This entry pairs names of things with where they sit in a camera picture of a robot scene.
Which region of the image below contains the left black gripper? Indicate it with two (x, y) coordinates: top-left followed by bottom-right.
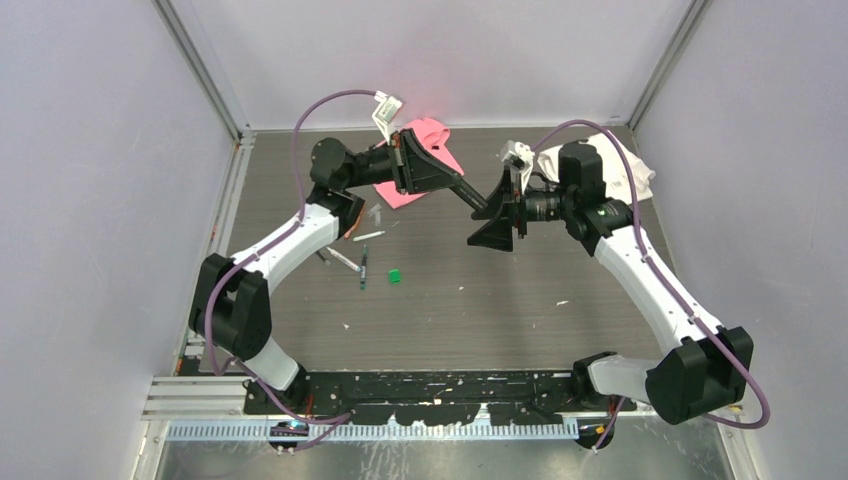
(343, 129), (461, 196)

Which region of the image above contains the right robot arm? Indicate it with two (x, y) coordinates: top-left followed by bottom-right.
(468, 141), (753, 425)

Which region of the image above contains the white blue marker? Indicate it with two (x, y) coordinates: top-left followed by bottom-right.
(326, 247), (362, 272)

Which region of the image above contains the white cloth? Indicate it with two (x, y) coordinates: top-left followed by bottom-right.
(536, 133), (656, 205)

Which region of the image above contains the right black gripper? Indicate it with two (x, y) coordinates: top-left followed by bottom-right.
(467, 164), (574, 251)

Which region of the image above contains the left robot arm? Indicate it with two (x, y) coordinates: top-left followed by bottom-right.
(188, 129), (487, 413)

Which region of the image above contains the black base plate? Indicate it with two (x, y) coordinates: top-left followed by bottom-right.
(243, 370), (635, 426)

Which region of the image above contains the green gel pen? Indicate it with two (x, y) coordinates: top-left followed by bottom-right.
(359, 245), (368, 291)

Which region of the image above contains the white marker pen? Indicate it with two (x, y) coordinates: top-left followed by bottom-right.
(352, 230), (387, 242)

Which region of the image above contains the black pen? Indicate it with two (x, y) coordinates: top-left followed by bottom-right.
(314, 251), (331, 266)

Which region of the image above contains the orange highlighter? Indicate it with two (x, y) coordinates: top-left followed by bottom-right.
(343, 216), (363, 239)

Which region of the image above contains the clear pen cap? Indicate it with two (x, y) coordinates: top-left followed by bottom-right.
(368, 204), (381, 226)

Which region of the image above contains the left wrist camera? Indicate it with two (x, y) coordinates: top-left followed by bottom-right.
(371, 91), (404, 142)

